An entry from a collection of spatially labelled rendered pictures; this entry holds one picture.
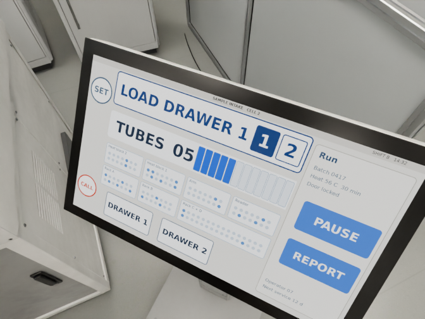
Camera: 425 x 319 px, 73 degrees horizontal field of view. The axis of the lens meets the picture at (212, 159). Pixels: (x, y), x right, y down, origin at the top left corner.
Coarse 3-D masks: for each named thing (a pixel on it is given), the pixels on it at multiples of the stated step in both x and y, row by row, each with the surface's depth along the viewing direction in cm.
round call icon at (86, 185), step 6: (78, 174) 50; (84, 174) 50; (78, 180) 51; (84, 180) 50; (90, 180) 50; (96, 180) 49; (78, 186) 51; (84, 186) 50; (90, 186) 50; (96, 186) 49; (78, 192) 51; (84, 192) 51; (90, 192) 50; (96, 192) 50; (90, 198) 51
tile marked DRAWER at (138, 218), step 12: (108, 192) 49; (108, 204) 49; (120, 204) 49; (132, 204) 48; (108, 216) 50; (120, 216) 49; (132, 216) 48; (144, 216) 47; (132, 228) 49; (144, 228) 48
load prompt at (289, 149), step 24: (120, 72) 43; (120, 96) 44; (144, 96) 42; (168, 96) 41; (192, 96) 40; (168, 120) 42; (192, 120) 41; (216, 120) 39; (240, 120) 38; (264, 120) 37; (240, 144) 39; (264, 144) 38; (288, 144) 37; (312, 144) 36; (288, 168) 38
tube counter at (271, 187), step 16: (176, 144) 42; (192, 144) 42; (176, 160) 43; (192, 160) 42; (208, 160) 41; (224, 160) 40; (240, 160) 40; (208, 176) 42; (224, 176) 41; (240, 176) 40; (256, 176) 39; (272, 176) 39; (256, 192) 40; (272, 192) 39; (288, 192) 38
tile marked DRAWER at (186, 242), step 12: (168, 228) 46; (180, 228) 46; (156, 240) 48; (168, 240) 47; (180, 240) 46; (192, 240) 45; (204, 240) 44; (180, 252) 47; (192, 252) 46; (204, 252) 45; (204, 264) 46
